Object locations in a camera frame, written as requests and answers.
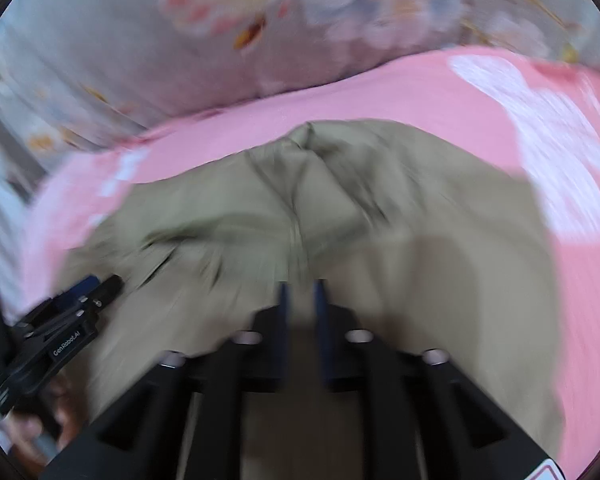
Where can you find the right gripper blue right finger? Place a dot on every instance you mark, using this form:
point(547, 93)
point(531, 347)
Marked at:
point(421, 416)

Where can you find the left hand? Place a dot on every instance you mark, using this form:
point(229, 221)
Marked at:
point(26, 431)

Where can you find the pink fleece blanket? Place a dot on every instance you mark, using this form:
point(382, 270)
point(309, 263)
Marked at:
point(530, 119)

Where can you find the grey floral quilt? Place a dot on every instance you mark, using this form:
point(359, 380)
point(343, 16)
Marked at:
point(82, 75)

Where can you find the tan quilted jacket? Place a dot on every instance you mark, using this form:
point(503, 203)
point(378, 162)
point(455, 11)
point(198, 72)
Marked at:
point(430, 246)

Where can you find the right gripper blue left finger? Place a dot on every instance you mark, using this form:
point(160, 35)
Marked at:
point(185, 417)

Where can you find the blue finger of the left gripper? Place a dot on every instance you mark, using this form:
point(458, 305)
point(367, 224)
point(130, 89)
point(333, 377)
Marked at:
point(80, 289)

